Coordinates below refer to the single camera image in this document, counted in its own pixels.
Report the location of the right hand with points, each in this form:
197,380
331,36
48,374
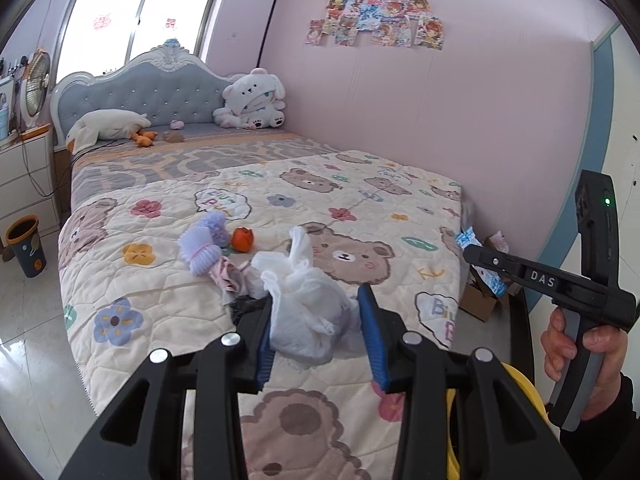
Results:
608,341

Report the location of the purple foam fruit net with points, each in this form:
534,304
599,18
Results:
215,222

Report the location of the orange plush toy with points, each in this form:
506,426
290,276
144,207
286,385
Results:
143,139

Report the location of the blue tufted headboard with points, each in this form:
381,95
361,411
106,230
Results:
164,84

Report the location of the round electric heater fan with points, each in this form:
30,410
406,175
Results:
34,87

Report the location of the pink small plush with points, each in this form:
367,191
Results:
176,124

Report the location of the anime posters on wall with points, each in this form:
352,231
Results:
388,23

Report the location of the brown small plush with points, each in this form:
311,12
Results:
173,137

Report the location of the yellow rim trash bucket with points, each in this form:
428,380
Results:
494,429

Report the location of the large window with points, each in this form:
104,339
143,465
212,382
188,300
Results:
100,36

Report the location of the white drawer nightstand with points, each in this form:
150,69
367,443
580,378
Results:
27,184

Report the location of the dark waste bin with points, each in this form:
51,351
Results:
23,238

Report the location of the bed with bear quilt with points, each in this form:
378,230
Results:
164,246

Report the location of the cardboard box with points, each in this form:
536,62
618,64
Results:
484,291

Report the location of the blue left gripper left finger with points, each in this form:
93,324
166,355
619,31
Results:
261,354

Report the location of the white goose plush pillow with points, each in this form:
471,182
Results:
103,125

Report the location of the white tissue bag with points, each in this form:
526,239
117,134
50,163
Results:
313,321

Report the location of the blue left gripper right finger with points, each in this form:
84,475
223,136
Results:
375,336

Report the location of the pink patterned wrapper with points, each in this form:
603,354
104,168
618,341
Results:
229,279

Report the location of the white plush dog toy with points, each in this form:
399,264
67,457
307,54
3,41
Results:
252,101

